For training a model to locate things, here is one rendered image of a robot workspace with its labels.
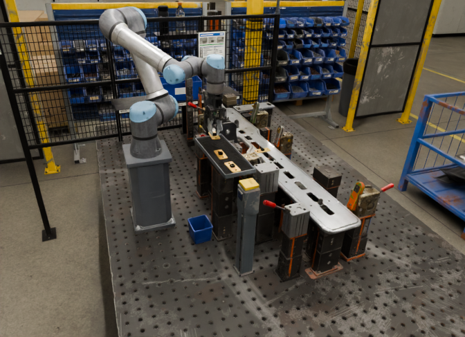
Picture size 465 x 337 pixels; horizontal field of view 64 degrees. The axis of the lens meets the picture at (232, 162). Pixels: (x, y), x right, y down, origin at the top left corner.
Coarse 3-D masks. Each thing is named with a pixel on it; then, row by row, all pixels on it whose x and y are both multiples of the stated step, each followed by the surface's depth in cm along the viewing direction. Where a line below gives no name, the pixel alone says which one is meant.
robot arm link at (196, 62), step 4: (188, 56) 159; (192, 56) 159; (184, 60) 153; (188, 60) 153; (192, 60) 154; (196, 60) 156; (200, 60) 155; (192, 64) 153; (196, 64) 154; (200, 64) 155; (196, 68) 154; (200, 68) 155; (196, 72) 155; (200, 72) 156; (192, 76) 155
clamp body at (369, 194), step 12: (372, 192) 159; (360, 204) 158; (372, 204) 162; (360, 216) 162; (372, 216) 166; (360, 228) 167; (348, 240) 170; (360, 240) 170; (348, 252) 172; (360, 252) 175
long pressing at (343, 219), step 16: (240, 128) 229; (256, 128) 230; (288, 160) 195; (304, 176) 181; (288, 192) 168; (304, 192) 169; (320, 192) 169; (320, 208) 158; (336, 208) 159; (320, 224) 148; (336, 224) 149; (352, 224) 150
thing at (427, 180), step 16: (432, 96) 311; (448, 96) 320; (464, 112) 282; (416, 128) 328; (416, 144) 331; (464, 160) 305; (416, 176) 350; (432, 176) 350; (448, 176) 329; (464, 176) 315; (432, 192) 321; (448, 192) 327; (464, 192) 328; (448, 208) 307; (464, 208) 305
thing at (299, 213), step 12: (300, 204) 150; (288, 216) 147; (300, 216) 146; (288, 228) 149; (300, 228) 150; (288, 240) 152; (300, 240) 154; (288, 252) 154; (300, 252) 158; (288, 264) 157; (300, 264) 161; (288, 276) 162; (300, 276) 164
